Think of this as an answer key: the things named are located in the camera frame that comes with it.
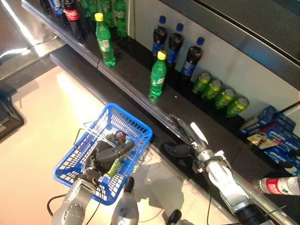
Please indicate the silver left robot leg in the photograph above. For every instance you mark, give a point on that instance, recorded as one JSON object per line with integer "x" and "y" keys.
{"x": 125, "y": 208}

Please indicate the water bottle red label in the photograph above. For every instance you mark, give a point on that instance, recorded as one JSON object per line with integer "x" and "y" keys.
{"x": 279, "y": 186}

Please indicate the green can in basket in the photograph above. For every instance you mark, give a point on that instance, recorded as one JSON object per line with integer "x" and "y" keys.
{"x": 114, "y": 167}

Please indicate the blue plastic shopping basket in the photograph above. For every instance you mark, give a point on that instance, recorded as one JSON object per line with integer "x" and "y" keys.
{"x": 110, "y": 106}

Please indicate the Coca-Cola bottle red label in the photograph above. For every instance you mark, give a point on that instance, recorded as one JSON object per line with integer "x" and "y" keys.
{"x": 72, "y": 14}

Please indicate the small blue snack box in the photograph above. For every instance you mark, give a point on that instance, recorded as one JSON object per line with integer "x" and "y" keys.
{"x": 284, "y": 120}

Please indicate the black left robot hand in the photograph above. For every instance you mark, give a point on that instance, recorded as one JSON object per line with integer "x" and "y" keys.
{"x": 107, "y": 154}

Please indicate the blue Oreo cookie box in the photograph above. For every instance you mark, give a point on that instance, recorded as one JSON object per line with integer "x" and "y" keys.
{"x": 286, "y": 133}
{"x": 281, "y": 154}

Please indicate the blue wafer roll box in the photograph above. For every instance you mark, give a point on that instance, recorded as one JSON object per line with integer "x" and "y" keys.
{"x": 262, "y": 140}

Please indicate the silver robot leg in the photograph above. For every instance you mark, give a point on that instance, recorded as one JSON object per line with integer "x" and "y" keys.
{"x": 174, "y": 216}
{"x": 125, "y": 208}

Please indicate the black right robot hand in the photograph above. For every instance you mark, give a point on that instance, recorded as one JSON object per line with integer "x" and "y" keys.
{"x": 198, "y": 134}

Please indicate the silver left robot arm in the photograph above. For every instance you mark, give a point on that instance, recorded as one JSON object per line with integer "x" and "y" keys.
{"x": 75, "y": 206}

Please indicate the black side shelf unit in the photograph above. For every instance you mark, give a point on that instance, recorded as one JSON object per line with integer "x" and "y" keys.
{"x": 9, "y": 112}

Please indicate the narrow blue cookie box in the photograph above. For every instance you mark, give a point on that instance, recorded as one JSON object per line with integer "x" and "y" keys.
{"x": 257, "y": 122}

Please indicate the green plastic soda bottle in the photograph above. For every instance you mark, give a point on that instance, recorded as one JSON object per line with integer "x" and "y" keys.
{"x": 107, "y": 9}
{"x": 87, "y": 7}
{"x": 105, "y": 44}
{"x": 157, "y": 77}
{"x": 120, "y": 18}

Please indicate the silver right robot leg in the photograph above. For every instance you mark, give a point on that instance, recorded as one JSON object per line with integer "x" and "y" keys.
{"x": 174, "y": 216}

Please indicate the black base shelf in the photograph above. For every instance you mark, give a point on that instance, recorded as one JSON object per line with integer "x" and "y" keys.
{"x": 93, "y": 77}

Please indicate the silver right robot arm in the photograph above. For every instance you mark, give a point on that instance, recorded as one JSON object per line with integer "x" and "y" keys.
{"x": 225, "y": 185}

